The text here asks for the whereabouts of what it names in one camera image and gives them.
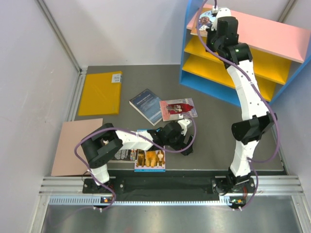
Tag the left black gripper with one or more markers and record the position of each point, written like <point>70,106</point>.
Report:
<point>181,145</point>

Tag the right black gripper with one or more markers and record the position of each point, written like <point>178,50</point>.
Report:
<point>210,32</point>

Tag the orange Othello book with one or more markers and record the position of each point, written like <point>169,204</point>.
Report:
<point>205,22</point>

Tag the red castle picture book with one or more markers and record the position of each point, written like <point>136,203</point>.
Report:
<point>174,109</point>

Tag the dark blue hardcover book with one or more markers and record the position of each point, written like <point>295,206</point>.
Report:
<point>147,104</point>

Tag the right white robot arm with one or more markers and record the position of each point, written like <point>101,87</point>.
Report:
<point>256,118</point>

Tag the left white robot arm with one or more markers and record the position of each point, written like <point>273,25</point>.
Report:
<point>101,146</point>

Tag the purple dog book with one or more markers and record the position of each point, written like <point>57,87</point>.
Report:
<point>149,157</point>

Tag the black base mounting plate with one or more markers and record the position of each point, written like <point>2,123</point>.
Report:
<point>201,182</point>

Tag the black paperback book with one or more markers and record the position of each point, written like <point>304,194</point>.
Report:
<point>124,156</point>

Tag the colourful wooden bookshelf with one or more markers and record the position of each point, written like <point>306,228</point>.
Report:
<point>274,47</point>

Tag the yellow file folder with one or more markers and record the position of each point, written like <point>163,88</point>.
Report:
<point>101,94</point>

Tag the pink file folder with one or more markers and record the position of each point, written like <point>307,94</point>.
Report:
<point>66,163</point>

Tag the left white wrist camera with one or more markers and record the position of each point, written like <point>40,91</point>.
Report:
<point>185,124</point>

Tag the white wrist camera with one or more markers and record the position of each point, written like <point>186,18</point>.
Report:
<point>185,124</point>
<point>218,13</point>

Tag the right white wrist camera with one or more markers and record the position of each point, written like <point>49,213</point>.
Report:
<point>218,13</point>

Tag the aluminium frame rail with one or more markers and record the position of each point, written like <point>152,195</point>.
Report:
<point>162,190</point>

